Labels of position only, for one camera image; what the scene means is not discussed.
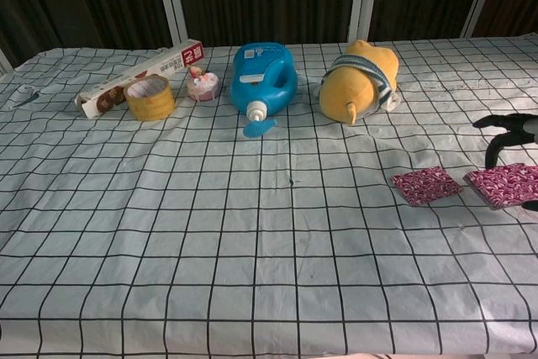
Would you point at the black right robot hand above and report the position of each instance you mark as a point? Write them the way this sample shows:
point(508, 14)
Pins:
point(519, 128)

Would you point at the white cling film box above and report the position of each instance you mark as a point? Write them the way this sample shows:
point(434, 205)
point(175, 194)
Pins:
point(168, 62)

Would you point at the yellow packing tape roll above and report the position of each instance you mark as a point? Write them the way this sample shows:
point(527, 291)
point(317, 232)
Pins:
point(152, 100)

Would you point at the checkered white tablecloth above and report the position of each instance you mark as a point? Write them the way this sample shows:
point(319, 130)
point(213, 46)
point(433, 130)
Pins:
point(260, 241)

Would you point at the yellow plush toy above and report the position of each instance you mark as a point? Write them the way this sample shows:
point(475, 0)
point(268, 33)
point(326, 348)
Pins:
point(351, 90)

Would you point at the blue pump detergent bottle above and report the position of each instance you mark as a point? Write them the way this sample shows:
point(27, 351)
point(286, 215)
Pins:
point(260, 77)

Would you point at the pink cupcake toy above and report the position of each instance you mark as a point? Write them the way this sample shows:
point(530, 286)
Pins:
point(202, 86)

